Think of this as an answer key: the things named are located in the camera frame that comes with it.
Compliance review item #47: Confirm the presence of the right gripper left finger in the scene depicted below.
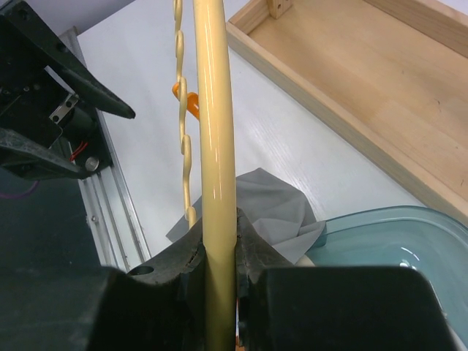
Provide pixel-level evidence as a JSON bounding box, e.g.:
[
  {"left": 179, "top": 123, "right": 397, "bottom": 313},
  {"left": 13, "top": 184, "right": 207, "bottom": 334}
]
[{"left": 1, "top": 223, "right": 205, "bottom": 350}]

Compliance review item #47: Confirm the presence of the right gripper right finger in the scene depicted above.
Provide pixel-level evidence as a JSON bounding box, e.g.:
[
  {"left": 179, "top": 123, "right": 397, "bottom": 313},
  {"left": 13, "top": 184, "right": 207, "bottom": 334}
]
[{"left": 235, "top": 211, "right": 455, "bottom": 350}]

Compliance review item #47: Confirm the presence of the teal plastic bin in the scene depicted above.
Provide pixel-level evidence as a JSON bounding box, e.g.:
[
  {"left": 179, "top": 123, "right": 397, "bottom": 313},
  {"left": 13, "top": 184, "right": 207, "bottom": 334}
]
[{"left": 306, "top": 205, "right": 467, "bottom": 350}]

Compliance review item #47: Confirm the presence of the plain grey underwear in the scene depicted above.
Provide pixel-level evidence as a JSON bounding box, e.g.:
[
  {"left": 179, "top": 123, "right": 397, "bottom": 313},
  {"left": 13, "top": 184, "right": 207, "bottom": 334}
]
[{"left": 165, "top": 167, "right": 328, "bottom": 267}]

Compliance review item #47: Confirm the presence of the aluminium mounting rail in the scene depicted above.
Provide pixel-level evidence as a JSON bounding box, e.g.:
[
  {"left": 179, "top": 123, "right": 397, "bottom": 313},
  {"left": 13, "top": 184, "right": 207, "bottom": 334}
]
[{"left": 58, "top": 29, "right": 152, "bottom": 268}]

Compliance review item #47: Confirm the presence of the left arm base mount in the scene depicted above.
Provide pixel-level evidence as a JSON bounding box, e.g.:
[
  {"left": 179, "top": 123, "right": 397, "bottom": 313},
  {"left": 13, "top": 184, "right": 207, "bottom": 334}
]
[{"left": 50, "top": 104, "right": 113, "bottom": 176}]

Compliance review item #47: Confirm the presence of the yellow plastic hanger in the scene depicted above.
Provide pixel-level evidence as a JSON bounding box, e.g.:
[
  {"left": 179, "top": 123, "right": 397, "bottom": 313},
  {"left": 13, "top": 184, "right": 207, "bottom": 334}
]
[{"left": 193, "top": 1, "right": 237, "bottom": 350}]

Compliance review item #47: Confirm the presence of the wooden clothes rack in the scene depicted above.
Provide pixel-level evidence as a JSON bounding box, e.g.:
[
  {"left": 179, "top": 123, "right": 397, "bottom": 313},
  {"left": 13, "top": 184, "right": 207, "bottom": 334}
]
[{"left": 226, "top": 1, "right": 467, "bottom": 222}]

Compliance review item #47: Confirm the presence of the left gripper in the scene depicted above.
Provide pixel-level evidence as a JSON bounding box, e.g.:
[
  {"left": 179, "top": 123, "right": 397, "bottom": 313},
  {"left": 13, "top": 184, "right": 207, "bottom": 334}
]
[{"left": 1, "top": 1, "right": 135, "bottom": 180}]

